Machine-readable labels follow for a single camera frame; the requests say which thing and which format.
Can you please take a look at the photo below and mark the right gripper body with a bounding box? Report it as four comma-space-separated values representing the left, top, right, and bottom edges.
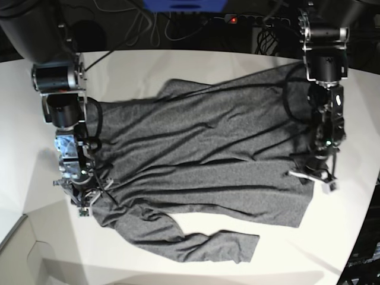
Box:
53, 172, 115, 217

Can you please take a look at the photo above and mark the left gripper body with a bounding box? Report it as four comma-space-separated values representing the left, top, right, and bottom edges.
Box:
287, 151, 338, 193

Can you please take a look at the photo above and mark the grey long-sleeve t-shirt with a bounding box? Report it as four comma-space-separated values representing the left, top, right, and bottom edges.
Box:
93, 64, 314, 263

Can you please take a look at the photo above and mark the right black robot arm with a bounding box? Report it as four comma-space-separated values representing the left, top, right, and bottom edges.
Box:
1, 1, 107, 217

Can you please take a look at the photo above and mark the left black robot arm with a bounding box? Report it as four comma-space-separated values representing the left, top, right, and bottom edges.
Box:
282, 1, 379, 192

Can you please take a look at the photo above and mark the grey side table panel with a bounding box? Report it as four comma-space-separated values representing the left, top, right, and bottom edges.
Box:
1, 215, 52, 284

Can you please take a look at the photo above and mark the black power strip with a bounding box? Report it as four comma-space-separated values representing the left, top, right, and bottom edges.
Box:
223, 14, 291, 27

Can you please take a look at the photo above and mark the blue plastic box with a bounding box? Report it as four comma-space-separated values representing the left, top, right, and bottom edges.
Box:
143, 0, 227, 12

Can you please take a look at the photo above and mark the grey looped cable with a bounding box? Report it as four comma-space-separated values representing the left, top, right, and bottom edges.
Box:
124, 8, 205, 48

